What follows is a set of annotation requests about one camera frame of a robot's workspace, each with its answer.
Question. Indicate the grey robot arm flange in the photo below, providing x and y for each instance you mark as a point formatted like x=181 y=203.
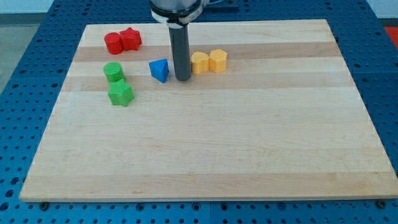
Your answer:
x=178 y=12

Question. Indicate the blue triangle block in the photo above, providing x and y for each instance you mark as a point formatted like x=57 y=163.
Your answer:
x=159 y=69

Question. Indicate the yellow heart block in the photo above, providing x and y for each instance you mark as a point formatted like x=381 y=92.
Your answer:
x=200 y=62

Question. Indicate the yellow pentagon block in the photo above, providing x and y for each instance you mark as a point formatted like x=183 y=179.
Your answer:
x=217 y=60

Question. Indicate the light wooden board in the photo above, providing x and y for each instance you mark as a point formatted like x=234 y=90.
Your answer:
x=285 y=121

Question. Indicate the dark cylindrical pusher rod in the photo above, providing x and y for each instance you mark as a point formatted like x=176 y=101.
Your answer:
x=180 y=51

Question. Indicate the green star block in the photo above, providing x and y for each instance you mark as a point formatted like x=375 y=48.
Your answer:
x=120 y=93

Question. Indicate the green cylinder block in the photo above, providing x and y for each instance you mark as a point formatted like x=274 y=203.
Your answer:
x=113 y=72

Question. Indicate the red star block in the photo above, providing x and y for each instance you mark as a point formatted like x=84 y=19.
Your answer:
x=131 y=39

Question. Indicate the red cylinder block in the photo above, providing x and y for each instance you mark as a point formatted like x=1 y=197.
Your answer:
x=114 y=43

